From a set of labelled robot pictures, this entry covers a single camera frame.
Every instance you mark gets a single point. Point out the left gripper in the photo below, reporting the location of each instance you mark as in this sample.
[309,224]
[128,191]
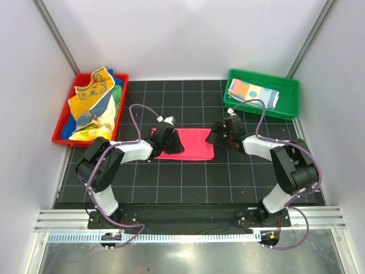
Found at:
[178,146]

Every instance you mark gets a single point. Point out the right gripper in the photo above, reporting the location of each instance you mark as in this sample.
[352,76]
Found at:
[215,130]

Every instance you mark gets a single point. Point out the pink towel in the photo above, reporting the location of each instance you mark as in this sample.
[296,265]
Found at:
[196,148]

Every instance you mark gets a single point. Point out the polka dot striped towel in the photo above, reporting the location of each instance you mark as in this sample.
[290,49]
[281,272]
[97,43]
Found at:
[244,91]

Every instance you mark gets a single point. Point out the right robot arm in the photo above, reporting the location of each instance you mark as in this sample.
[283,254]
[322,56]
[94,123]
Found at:
[294,168]

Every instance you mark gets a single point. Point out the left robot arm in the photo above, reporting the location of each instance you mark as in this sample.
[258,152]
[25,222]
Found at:
[102,159]

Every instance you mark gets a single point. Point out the black grid mat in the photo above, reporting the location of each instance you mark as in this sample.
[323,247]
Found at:
[230,177]

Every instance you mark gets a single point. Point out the cream towel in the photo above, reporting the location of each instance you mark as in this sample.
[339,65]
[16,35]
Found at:
[107,120]

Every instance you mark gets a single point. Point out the green towel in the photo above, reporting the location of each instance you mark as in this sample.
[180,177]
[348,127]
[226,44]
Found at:
[117,94]

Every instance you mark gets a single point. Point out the yellow and blue towel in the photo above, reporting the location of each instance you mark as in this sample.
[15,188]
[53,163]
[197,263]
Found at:
[90,101]

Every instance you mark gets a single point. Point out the red plastic bin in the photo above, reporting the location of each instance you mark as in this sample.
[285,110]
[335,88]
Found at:
[82,79]

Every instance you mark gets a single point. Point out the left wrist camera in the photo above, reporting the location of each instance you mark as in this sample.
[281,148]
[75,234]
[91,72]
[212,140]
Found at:
[170,120]

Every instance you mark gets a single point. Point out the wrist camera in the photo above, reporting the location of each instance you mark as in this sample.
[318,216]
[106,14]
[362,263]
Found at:
[170,120]
[230,112]

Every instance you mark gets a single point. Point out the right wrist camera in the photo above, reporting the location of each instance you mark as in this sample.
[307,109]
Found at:
[230,112]

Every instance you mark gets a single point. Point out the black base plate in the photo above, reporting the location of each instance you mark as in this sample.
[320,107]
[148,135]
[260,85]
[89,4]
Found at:
[200,219]

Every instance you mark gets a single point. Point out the slotted cable duct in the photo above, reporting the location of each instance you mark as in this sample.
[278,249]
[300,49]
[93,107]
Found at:
[104,237]

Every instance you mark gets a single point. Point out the aluminium frame rail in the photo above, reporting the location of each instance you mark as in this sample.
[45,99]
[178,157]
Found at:
[327,217]

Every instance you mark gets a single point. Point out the right aluminium corner post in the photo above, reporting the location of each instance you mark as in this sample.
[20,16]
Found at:
[315,30]

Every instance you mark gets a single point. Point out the aluminium corner post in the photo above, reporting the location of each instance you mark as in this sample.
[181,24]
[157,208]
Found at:
[55,33]
[315,30]

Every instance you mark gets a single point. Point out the left aluminium corner post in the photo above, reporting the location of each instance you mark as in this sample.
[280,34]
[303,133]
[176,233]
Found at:
[55,33]

